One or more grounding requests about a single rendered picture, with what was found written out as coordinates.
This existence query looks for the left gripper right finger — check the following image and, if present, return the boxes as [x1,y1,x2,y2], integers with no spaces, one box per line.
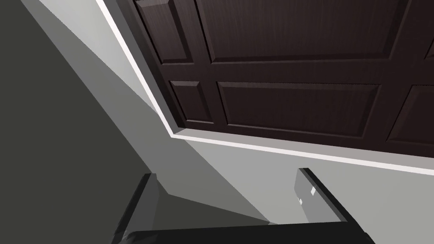
[293,167,349,224]

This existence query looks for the dark brown panelled door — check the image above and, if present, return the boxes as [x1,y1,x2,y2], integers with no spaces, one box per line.
[117,0,434,158]

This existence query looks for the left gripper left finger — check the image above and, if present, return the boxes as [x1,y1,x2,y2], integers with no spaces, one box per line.
[111,173,170,244]

